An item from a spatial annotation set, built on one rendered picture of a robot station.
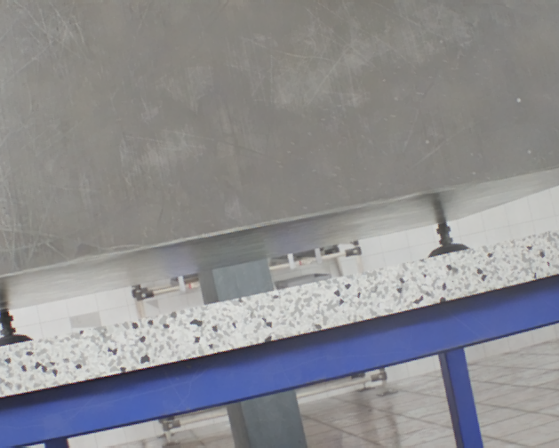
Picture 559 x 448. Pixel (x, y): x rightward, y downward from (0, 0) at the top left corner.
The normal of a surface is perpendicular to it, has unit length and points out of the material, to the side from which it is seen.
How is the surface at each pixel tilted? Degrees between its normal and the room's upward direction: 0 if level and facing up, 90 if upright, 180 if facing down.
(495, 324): 90
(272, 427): 90
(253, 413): 90
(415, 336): 90
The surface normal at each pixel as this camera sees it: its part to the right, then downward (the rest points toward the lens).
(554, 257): 0.20, -0.11
